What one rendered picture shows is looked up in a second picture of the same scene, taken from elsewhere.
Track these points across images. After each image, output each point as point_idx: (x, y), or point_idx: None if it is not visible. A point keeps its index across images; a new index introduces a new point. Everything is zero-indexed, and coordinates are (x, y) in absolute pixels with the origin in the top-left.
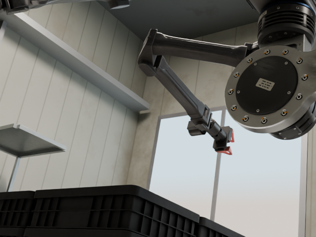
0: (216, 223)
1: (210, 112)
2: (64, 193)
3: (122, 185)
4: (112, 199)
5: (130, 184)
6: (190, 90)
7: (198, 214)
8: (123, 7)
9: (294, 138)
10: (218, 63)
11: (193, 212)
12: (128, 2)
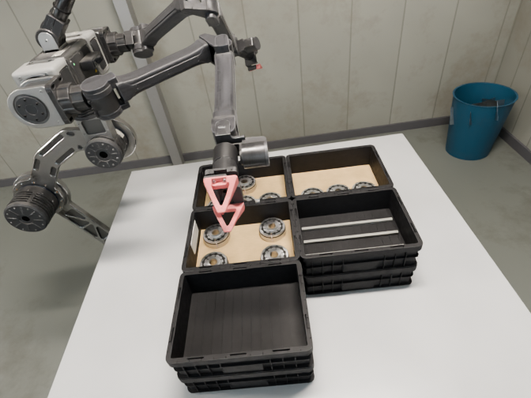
0: (189, 223)
1: (215, 133)
2: None
3: (208, 164)
4: None
5: (202, 165)
6: (214, 96)
7: (192, 206)
8: (213, 17)
9: (107, 168)
10: (148, 88)
11: (193, 202)
12: (205, 16)
